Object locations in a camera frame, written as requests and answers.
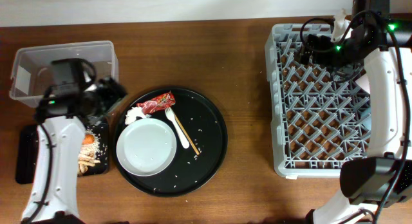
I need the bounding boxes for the orange carrot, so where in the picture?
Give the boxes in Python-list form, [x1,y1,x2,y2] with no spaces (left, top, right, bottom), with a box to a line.
[82,134,95,145]

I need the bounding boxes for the rice and peanut shells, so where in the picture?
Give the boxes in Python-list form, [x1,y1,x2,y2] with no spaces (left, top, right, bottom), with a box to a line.
[77,129,108,176]

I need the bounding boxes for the grey plate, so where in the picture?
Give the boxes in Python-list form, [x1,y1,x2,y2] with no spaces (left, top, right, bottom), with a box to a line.
[116,118,177,177]

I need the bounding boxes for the pink bowl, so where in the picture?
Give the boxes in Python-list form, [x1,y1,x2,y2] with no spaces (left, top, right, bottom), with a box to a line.
[355,74,371,94]

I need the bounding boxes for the light blue cup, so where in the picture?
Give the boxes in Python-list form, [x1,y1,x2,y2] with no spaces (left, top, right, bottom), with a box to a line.
[360,108,371,130]

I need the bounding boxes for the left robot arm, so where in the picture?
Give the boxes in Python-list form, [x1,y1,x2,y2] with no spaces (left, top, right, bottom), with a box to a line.
[21,58,127,223]

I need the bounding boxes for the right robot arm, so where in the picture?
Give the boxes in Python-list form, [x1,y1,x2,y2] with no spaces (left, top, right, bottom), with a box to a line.
[298,0,411,223]

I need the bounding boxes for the grey dishwasher rack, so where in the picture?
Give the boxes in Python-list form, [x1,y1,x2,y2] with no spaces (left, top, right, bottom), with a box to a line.
[265,24,371,179]

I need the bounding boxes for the crumpled white tissue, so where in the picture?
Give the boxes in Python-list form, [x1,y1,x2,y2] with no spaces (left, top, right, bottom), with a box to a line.
[125,107,151,126]

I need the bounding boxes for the clear plastic bin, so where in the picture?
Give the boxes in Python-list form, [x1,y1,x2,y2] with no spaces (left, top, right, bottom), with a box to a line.
[9,41,119,108]

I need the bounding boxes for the red snack wrapper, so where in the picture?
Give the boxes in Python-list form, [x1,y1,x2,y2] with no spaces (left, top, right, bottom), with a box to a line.
[136,91,176,115]

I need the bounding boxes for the white plastic fork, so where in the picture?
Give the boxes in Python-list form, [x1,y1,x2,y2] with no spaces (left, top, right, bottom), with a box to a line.
[165,107,189,149]

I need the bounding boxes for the black rectangular tray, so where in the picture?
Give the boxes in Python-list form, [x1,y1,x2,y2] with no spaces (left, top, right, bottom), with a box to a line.
[15,120,109,184]

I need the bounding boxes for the wooden chopstick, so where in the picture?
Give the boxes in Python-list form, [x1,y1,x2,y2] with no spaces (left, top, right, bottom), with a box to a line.
[174,115,200,156]

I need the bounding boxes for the round black tray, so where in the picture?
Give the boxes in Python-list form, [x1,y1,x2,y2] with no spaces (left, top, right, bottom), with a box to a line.
[113,87,228,197]

